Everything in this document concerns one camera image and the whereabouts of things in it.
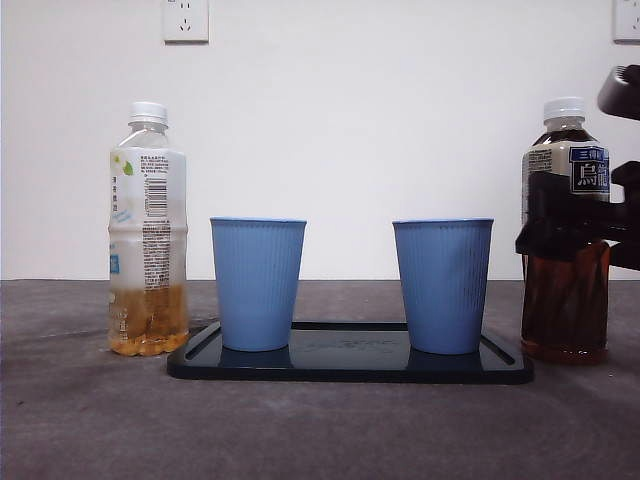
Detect dark oolong tea bottle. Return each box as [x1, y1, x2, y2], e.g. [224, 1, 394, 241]
[519, 97, 612, 365]

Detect pale tea bottle white label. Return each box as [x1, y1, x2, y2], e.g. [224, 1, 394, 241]
[107, 102, 191, 357]

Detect blue ribbed plastic cup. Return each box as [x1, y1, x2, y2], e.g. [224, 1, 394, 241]
[391, 217, 495, 356]
[208, 216, 307, 353]

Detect dark blue rectangular tray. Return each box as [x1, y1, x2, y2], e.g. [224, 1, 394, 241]
[166, 321, 535, 385]

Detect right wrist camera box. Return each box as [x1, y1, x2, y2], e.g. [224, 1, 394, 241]
[597, 64, 640, 121]

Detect white wall socket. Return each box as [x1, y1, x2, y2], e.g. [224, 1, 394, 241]
[162, 0, 210, 45]
[612, 0, 640, 44]

